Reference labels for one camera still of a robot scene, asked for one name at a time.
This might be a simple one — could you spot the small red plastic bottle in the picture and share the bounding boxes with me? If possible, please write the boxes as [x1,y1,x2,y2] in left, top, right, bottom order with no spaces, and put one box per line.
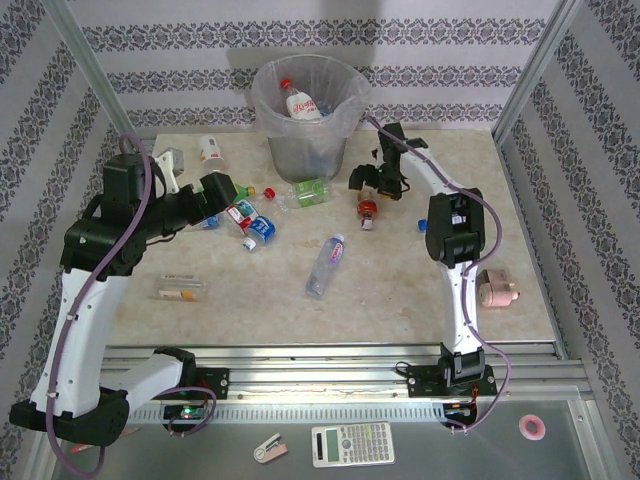
[355,196,380,233]

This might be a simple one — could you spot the clear bottle red cap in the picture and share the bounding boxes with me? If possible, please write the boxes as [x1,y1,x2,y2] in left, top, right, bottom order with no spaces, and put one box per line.
[223,186,279,235]

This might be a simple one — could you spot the white red label plastic bottle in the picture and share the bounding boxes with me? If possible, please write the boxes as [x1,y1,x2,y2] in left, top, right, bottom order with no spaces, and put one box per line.
[198,133,227,174]

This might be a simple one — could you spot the clear bottle green label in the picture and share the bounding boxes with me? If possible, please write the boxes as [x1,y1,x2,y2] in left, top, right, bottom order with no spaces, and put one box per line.
[288,178,334,209]

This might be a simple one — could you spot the clear bottle pink label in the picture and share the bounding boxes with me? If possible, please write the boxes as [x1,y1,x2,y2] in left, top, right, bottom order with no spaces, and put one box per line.
[305,233,347,301]

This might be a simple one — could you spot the clear bottle orange label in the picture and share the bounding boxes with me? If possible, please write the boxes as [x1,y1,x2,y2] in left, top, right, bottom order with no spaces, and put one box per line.
[149,273,210,304]

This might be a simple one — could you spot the crushed white bottle red cap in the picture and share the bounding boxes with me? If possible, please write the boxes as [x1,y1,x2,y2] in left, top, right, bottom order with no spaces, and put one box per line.
[278,77,324,123]

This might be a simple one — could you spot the pink plastic container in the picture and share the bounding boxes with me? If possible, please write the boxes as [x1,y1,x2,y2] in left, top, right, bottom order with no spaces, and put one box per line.
[475,268,522,310]

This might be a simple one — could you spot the grey metal mesh bin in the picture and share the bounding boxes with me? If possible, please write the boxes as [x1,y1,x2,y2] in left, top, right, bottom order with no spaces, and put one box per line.
[251,53,374,184]

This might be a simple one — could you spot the clear plastic bin liner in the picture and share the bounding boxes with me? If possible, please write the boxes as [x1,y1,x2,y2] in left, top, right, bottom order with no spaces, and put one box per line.
[250,53,374,146]

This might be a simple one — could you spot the left controller board green light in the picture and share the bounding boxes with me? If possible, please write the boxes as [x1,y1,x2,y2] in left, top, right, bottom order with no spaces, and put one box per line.
[163,404,209,421]

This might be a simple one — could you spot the right controller board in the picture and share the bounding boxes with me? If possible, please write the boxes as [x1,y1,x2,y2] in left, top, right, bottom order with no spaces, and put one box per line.
[442,402,479,429]

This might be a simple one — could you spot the white scientific calculator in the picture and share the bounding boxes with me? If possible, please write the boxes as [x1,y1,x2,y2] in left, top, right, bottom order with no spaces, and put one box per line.
[311,422,396,469]

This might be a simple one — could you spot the pink white stapler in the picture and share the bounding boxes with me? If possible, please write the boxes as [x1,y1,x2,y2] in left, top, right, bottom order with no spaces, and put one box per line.
[252,432,290,465]

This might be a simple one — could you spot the pink tape roll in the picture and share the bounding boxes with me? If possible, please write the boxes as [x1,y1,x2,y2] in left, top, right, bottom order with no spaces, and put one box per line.
[517,414,547,442]

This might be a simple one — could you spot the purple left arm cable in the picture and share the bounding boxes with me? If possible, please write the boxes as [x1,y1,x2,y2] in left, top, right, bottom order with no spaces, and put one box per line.
[47,132,219,476]

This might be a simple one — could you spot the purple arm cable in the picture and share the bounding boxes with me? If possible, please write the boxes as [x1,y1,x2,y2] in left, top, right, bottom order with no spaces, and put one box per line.
[364,114,514,436]
[47,132,219,476]

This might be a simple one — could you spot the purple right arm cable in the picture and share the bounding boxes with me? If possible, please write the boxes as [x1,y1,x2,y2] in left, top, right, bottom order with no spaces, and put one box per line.
[364,114,514,436]

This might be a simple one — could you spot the aluminium right side rail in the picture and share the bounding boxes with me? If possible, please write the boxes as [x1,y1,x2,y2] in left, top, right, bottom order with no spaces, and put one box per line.
[494,134,571,359]

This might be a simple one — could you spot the aluminium left frame post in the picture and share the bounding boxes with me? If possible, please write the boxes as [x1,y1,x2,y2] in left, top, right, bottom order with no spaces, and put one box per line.
[42,0,146,154]

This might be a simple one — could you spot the aluminium frame post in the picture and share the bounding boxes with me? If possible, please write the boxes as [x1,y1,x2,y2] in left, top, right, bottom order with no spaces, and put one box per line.
[491,0,599,146]
[42,0,146,154]

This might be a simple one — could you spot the aluminium right frame post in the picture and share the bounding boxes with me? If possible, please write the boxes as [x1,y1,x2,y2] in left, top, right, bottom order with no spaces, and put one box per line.
[491,0,599,146]

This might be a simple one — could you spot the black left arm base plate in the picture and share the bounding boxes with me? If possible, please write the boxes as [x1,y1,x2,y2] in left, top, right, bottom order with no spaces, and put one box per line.
[197,367,231,401]

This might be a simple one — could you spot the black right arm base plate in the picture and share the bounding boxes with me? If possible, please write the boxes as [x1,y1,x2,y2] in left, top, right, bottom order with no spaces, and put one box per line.
[405,363,499,400]

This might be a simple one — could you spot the aluminium front frame rails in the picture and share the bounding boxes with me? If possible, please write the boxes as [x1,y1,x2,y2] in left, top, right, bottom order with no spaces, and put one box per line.
[47,343,589,404]

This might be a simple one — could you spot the grey slotted cable duct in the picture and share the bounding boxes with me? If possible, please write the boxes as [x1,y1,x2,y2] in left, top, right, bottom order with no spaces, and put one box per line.
[124,402,446,425]

